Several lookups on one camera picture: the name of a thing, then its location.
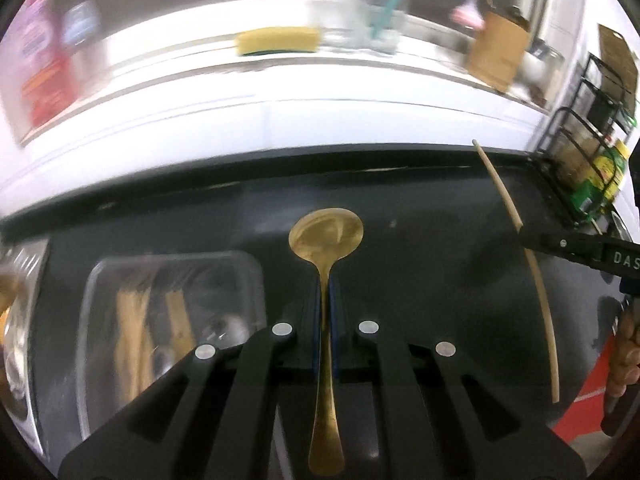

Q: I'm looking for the wooden cutting board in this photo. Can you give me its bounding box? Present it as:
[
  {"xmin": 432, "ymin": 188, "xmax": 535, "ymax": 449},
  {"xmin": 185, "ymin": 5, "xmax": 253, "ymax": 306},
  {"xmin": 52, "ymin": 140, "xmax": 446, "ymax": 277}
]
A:
[{"xmin": 597, "ymin": 24, "xmax": 638, "ymax": 106}]

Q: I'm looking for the green yellow label bottle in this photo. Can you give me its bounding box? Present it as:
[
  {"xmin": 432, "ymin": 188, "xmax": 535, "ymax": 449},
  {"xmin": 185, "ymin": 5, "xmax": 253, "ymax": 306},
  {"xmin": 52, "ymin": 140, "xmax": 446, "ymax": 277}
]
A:
[{"xmin": 575, "ymin": 140, "xmax": 631, "ymax": 221}]

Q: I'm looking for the wooden spoon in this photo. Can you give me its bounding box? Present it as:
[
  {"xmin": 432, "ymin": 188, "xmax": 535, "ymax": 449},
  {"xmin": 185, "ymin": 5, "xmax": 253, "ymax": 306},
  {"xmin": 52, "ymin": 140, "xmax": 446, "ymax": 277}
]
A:
[{"xmin": 162, "ymin": 290, "xmax": 196, "ymax": 356}]

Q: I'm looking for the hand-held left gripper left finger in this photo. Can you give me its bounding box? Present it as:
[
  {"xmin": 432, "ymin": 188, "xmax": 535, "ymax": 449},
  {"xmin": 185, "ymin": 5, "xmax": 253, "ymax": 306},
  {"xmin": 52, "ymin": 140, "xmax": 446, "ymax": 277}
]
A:
[{"xmin": 60, "ymin": 280, "xmax": 322, "ymax": 480}]

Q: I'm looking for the gold metal spoon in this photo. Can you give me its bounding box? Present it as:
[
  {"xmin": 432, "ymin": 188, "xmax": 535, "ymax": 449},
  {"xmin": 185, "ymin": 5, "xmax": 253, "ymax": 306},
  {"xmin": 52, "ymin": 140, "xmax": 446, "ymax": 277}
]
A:
[{"xmin": 289, "ymin": 208, "xmax": 364, "ymax": 476}]

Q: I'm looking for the person's right hand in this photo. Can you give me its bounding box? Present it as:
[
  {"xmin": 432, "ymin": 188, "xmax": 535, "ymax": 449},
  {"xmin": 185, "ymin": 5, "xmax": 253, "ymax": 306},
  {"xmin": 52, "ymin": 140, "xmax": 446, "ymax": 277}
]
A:
[{"xmin": 602, "ymin": 299, "xmax": 640, "ymax": 437}]

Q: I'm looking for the clear plastic container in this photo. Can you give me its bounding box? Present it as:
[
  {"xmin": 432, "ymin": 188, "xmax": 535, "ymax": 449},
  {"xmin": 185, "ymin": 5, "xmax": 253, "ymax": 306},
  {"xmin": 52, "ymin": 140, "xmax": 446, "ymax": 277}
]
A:
[{"xmin": 75, "ymin": 251, "xmax": 266, "ymax": 441}]

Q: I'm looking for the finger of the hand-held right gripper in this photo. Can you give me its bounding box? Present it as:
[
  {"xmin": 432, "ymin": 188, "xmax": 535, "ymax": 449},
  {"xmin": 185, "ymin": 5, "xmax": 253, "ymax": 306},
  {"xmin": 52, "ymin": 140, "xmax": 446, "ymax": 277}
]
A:
[{"xmin": 517, "ymin": 227, "xmax": 606, "ymax": 267}]

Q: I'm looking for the baby bottle pink nipple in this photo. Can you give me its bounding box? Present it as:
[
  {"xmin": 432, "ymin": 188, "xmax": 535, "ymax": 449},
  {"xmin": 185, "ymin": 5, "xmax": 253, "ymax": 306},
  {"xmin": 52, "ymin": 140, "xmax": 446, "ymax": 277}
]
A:
[{"xmin": 450, "ymin": 0, "xmax": 486, "ymax": 36}]

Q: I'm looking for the clear glass cup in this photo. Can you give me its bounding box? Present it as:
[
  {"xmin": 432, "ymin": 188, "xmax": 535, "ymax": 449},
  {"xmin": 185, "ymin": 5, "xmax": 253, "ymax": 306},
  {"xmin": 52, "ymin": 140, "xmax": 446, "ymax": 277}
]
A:
[{"xmin": 327, "ymin": 0, "xmax": 368, "ymax": 46}]

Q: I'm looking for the pink detergent bottle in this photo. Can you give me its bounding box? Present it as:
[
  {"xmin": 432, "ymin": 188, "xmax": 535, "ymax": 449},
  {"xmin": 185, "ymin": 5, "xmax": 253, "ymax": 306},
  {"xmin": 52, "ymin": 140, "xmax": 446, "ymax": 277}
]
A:
[{"xmin": 15, "ymin": 0, "xmax": 76, "ymax": 131}]

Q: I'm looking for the glass spice jar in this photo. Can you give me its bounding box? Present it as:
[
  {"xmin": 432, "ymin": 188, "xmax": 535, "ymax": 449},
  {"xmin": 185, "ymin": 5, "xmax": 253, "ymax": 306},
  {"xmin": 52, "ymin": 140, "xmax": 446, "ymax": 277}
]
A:
[{"xmin": 537, "ymin": 45, "xmax": 566, "ymax": 106}]

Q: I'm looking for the bamboo utensil holder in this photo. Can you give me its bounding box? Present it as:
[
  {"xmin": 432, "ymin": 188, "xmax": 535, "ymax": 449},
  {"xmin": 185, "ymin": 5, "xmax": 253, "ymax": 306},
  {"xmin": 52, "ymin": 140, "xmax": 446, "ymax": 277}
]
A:
[{"xmin": 465, "ymin": 10, "xmax": 532, "ymax": 93}]

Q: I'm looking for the black metal rack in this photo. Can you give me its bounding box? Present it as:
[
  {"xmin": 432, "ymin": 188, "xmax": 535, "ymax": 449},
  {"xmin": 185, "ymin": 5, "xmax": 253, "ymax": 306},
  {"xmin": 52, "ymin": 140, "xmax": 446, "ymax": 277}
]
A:
[{"xmin": 530, "ymin": 52, "xmax": 636, "ymax": 226}]

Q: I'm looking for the red object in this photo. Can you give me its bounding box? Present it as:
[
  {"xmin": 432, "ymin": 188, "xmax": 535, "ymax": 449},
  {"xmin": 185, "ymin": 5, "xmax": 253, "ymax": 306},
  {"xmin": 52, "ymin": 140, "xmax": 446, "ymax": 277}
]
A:
[{"xmin": 550, "ymin": 335, "xmax": 618, "ymax": 443}]

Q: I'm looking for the yellow green sponge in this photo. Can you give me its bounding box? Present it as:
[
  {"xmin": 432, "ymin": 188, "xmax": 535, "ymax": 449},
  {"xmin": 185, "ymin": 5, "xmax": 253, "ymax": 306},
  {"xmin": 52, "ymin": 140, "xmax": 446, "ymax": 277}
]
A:
[{"xmin": 235, "ymin": 26, "xmax": 322, "ymax": 57}]

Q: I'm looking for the clear square toothbrush holder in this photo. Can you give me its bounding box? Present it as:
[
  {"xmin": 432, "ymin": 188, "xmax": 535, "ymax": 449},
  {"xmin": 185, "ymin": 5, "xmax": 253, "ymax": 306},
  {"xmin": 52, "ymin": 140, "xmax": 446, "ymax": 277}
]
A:
[{"xmin": 362, "ymin": 0, "xmax": 413, "ymax": 53}]

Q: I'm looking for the shiny metal tray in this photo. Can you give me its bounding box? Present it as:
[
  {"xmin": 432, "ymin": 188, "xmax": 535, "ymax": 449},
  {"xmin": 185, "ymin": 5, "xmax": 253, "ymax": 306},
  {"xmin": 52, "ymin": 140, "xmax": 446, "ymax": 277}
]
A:
[{"xmin": 0, "ymin": 240, "xmax": 51, "ymax": 461}]

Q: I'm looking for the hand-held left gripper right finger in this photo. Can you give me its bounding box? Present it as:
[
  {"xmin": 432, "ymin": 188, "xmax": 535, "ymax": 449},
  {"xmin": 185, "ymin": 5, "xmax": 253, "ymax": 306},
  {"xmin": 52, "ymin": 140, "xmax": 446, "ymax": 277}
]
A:
[{"xmin": 330, "ymin": 280, "xmax": 586, "ymax": 480}]

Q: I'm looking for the baby bottle blue cap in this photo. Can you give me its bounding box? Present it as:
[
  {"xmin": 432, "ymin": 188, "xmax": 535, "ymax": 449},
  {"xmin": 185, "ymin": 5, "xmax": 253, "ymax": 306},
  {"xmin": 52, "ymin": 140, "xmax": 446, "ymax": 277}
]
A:
[{"xmin": 62, "ymin": 0, "xmax": 108, "ymax": 91}]

